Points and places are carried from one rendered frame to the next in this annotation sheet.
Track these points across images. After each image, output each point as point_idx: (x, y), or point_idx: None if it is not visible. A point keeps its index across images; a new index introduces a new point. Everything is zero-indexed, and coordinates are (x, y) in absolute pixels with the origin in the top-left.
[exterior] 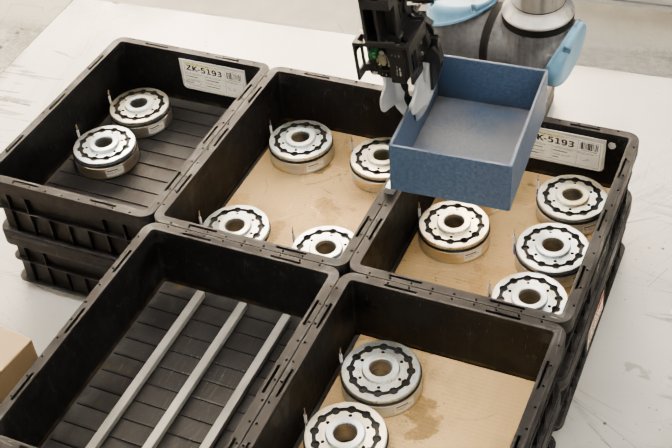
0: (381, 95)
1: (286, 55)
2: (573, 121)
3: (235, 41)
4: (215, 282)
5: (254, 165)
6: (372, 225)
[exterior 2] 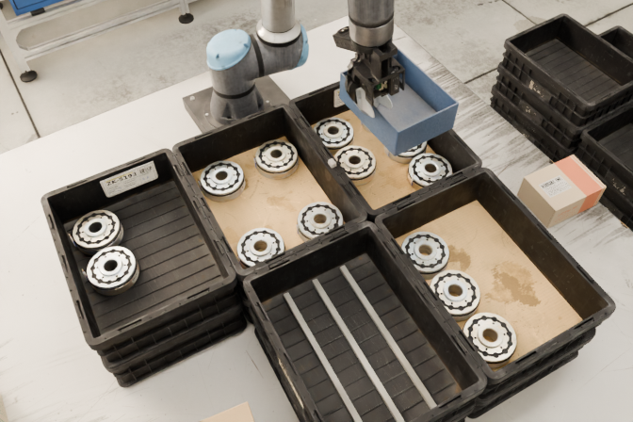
0: (371, 108)
1: (91, 144)
2: None
3: (45, 156)
4: (291, 282)
5: None
6: (349, 187)
